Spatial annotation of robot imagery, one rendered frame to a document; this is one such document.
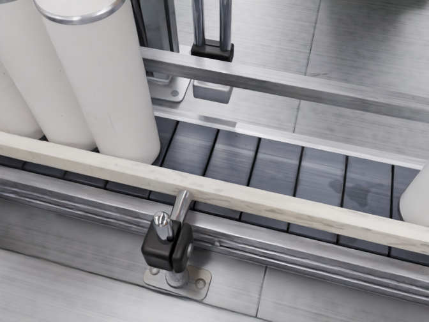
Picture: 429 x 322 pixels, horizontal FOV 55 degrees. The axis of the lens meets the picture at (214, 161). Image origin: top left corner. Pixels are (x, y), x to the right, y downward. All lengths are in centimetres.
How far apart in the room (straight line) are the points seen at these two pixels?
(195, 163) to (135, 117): 8
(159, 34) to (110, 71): 18
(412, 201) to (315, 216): 8
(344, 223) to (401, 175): 10
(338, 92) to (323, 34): 26
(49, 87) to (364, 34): 39
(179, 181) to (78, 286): 10
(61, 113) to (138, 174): 7
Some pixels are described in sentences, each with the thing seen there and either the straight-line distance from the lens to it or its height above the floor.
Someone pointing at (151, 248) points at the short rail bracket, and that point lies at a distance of 28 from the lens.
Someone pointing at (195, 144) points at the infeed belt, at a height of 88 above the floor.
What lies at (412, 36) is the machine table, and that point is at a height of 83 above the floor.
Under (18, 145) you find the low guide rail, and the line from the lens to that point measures 36.
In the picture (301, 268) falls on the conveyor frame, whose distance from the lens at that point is 36.
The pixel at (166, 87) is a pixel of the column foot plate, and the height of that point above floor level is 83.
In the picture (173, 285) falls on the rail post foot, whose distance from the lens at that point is 36.
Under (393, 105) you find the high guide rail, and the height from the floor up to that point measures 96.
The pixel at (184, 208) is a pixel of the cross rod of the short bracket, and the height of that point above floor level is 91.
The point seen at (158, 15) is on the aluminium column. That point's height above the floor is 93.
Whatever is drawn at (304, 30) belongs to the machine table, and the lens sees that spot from 56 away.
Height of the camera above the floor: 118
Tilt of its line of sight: 57 degrees down
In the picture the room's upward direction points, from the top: 1 degrees counter-clockwise
